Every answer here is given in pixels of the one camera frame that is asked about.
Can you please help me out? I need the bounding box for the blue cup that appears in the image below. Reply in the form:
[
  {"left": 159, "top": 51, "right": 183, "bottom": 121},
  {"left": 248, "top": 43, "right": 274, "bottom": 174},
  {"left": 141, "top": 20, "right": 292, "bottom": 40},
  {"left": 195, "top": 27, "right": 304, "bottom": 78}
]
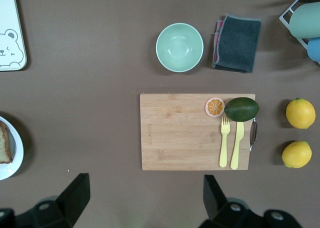
[{"left": 306, "top": 37, "right": 320, "bottom": 64}]

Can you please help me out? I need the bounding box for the white wire cup rack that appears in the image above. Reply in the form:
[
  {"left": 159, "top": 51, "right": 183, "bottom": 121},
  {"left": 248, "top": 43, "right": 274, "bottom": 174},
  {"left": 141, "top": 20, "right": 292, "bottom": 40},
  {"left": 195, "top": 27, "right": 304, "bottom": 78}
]
[{"left": 279, "top": 0, "right": 320, "bottom": 50}]

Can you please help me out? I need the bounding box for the green avocado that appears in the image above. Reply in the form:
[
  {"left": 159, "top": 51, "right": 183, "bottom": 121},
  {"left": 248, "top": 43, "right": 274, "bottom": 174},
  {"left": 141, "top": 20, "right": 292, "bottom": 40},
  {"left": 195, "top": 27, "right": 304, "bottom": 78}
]
[{"left": 223, "top": 97, "right": 260, "bottom": 123}]

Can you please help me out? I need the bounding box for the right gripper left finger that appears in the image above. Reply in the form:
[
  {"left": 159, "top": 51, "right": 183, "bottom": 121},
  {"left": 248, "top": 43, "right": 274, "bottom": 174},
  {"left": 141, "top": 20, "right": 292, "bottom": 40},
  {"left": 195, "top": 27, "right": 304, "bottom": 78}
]
[{"left": 24, "top": 173, "right": 91, "bottom": 228}]

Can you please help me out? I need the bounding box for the yellow plastic knife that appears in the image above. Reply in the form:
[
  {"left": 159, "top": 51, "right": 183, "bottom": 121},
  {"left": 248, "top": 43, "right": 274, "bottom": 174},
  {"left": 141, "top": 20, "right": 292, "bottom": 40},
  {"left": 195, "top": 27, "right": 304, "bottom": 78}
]
[{"left": 229, "top": 121, "right": 245, "bottom": 171}]

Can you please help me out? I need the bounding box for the yellow lemon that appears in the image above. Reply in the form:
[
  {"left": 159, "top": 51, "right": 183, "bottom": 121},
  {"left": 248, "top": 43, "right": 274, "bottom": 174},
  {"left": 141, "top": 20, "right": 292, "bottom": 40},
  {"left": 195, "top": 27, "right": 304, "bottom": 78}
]
[
  {"left": 281, "top": 140, "right": 313, "bottom": 169},
  {"left": 285, "top": 97, "right": 317, "bottom": 130}
]

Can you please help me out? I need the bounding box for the orange slice toy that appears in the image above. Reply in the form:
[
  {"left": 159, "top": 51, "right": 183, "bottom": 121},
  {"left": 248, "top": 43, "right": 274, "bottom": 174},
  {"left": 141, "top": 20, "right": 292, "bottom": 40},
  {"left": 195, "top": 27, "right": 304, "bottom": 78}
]
[{"left": 205, "top": 97, "right": 226, "bottom": 118}]

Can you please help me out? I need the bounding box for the mint green bowl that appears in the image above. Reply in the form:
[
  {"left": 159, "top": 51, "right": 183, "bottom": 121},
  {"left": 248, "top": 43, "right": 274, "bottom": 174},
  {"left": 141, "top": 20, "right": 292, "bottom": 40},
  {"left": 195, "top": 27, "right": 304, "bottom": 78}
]
[{"left": 155, "top": 22, "right": 205, "bottom": 74}]

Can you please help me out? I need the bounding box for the bamboo cutting board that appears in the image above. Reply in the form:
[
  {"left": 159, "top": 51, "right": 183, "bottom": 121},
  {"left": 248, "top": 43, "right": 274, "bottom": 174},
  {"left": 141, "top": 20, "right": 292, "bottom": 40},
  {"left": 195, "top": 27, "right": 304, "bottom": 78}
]
[{"left": 139, "top": 93, "right": 258, "bottom": 171}]

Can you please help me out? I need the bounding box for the cream bear print tray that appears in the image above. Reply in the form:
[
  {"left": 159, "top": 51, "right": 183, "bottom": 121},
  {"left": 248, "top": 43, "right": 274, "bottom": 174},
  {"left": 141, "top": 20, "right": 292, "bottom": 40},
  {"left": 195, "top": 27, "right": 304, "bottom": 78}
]
[{"left": 0, "top": 0, "right": 28, "bottom": 72}]

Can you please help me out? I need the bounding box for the white round plate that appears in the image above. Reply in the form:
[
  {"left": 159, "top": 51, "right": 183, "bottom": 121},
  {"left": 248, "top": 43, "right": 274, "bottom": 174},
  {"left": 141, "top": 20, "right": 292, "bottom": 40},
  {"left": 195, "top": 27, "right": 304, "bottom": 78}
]
[{"left": 0, "top": 115, "right": 25, "bottom": 181}]

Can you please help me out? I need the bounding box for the yellow plastic fork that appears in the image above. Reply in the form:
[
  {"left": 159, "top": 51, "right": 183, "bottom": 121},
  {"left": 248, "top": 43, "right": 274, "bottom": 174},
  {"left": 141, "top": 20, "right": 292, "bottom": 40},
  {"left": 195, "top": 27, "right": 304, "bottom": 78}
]
[{"left": 219, "top": 115, "right": 231, "bottom": 168}]

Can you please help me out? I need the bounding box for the grey pink folded cloth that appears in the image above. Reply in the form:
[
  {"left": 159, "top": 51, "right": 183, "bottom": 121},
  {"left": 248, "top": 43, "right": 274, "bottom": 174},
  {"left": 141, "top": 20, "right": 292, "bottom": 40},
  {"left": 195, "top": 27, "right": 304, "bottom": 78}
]
[{"left": 211, "top": 12, "right": 262, "bottom": 74}]

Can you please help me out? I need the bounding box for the plain brown bread slice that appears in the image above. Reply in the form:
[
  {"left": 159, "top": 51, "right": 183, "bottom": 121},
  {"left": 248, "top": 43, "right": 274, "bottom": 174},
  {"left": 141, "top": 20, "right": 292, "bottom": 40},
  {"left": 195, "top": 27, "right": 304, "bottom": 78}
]
[{"left": 0, "top": 120, "right": 13, "bottom": 165}]

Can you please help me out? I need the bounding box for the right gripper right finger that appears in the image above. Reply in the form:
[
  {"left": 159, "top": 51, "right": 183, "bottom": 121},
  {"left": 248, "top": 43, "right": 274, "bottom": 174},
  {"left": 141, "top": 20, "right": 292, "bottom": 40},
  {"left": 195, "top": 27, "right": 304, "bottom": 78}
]
[{"left": 202, "top": 174, "right": 252, "bottom": 228}]

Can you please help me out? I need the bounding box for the mint green cup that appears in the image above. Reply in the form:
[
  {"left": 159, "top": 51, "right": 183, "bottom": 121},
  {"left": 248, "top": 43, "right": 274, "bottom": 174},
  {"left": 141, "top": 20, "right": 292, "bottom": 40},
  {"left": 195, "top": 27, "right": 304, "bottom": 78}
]
[{"left": 289, "top": 1, "right": 320, "bottom": 39}]

